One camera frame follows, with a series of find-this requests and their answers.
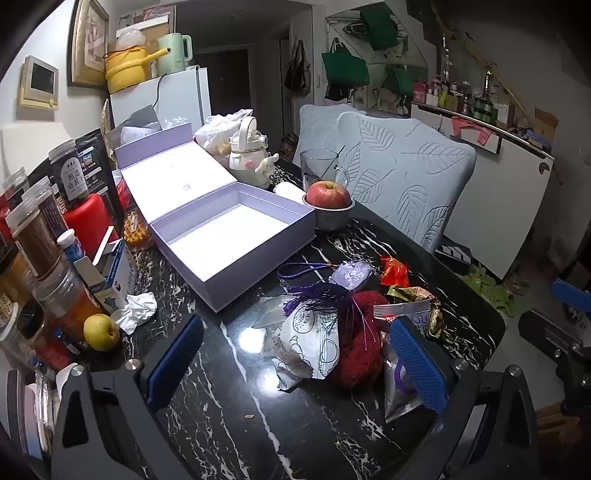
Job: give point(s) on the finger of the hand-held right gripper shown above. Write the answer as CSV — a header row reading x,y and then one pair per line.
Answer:
x,y
549,330
572,295

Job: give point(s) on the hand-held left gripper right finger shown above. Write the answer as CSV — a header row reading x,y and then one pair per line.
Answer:
x,y
418,364

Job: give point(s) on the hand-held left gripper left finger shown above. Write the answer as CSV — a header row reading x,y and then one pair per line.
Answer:
x,y
178,360

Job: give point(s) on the white blue snack packet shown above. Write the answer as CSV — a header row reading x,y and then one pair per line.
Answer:
x,y
400,310

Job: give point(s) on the red fluffy scrunchie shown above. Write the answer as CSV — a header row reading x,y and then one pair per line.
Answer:
x,y
360,362

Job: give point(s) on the gold brown snack packet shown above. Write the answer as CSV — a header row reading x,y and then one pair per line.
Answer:
x,y
411,293

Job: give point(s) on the orange red candy wrapper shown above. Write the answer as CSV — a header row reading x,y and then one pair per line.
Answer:
x,y
395,274

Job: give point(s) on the purple tasselled sachet pouch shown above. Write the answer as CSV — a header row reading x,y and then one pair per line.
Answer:
x,y
351,276

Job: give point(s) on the white line-drawing packet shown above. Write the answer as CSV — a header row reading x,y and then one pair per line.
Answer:
x,y
304,341

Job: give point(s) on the purple gift box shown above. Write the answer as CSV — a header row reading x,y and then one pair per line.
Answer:
x,y
221,230

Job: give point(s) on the crumpled white tissue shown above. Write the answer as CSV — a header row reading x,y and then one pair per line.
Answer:
x,y
136,307

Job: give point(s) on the green crumpled bag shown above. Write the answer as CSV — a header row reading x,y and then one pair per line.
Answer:
x,y
489,288

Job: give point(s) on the yellow apple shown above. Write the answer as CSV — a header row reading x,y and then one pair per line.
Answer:
x,y
100,333

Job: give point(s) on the blue white carton box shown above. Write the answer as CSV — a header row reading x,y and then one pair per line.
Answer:
x,y
115,277

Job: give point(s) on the white cabinet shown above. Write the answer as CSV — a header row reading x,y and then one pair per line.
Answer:
x,y
498,194

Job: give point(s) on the yellow waffle snack bag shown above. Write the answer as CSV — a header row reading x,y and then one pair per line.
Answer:
x,y
136,230

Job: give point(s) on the red plastic container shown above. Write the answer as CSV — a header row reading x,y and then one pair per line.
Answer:
x,y
90,221

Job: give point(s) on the metal bowl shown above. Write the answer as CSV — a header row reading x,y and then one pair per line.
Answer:
x,y
330,219

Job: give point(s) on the cardboard box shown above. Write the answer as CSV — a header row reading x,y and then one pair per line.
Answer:
x,y
545,127

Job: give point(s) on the row of food jars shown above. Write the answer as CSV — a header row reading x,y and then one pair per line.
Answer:
x,y
41,249

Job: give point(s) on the red snack packet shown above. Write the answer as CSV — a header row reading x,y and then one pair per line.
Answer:
x,y
123,191

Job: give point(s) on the red apple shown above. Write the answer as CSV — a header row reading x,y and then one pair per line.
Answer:
x,y
328,194

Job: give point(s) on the white plush toy charm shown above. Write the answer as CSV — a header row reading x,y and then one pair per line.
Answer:
x,y
263,170

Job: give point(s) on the black standing pouch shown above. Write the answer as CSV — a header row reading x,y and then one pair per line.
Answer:
x,y
104,161

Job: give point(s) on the black stirring stick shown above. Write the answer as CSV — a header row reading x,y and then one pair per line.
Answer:
x,y
333,162

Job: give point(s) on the glass mug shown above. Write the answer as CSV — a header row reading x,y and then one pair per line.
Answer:
x,y
316,166

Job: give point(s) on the row of bottles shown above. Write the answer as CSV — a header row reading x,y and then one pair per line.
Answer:
x,y
466,99

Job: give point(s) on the bamboo pole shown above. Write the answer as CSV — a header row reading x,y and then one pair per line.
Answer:
x,y
503,81

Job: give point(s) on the clear plastic bag of snacks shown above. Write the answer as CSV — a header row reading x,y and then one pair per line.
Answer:
x,y
214,134

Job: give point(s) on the grey paper bag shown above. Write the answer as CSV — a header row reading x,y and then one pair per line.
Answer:
x,y
141,119

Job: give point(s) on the round woven gold mat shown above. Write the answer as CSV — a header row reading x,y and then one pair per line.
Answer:
x,y
106,120

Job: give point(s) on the white refrigerator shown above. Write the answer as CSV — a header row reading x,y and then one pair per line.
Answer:
x,y
180,99

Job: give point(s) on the green tote bag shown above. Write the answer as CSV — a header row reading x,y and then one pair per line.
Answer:
x,y
344,69
378,27
399,81

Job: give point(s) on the yellow pot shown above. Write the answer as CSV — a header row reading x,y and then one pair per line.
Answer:
x,y
124,69

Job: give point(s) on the pale green electric kettle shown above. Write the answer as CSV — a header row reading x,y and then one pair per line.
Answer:
x,y
173,53

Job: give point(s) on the black hanging bag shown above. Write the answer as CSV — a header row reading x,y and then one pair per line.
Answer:
x,y
297,71

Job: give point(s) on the framed picture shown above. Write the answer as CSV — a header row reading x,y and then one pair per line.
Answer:
x,y
90,41

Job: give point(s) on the wall intercom panel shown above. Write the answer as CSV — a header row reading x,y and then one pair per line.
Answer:
x,y
39,83

